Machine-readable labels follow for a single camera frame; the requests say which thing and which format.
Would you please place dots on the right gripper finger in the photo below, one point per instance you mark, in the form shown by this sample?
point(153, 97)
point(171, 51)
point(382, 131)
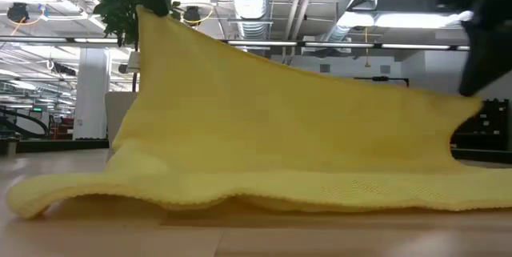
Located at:
point(488, 49)

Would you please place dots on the yellow microfiber towel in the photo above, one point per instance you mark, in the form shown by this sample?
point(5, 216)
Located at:
point(260, 129)

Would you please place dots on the green plant in white pot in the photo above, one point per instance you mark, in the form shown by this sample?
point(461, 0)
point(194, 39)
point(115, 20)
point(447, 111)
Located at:
point(116, 9)

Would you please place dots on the black round ceiling device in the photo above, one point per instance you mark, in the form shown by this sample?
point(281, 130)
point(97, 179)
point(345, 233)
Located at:
point(192, 13)
point(18, 12)

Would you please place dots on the black equipment cabinet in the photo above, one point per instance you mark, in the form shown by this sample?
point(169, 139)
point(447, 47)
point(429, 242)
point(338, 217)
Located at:
point(488, 129)

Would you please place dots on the yellow hanging pendant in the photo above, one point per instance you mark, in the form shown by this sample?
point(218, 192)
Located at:
point(366, 64)

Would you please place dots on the long ceiling light strip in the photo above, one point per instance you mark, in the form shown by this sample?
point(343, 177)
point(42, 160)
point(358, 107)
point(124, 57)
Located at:
point(340, 45)

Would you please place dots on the red tool cabinet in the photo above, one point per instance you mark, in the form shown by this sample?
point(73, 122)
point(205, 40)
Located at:
point(60, 127)

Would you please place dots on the green exit sign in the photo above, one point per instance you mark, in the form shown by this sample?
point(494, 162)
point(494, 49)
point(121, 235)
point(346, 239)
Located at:
point(37, 109)

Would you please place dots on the black rig frame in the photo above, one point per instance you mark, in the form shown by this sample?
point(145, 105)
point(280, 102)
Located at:
point(380, 78)

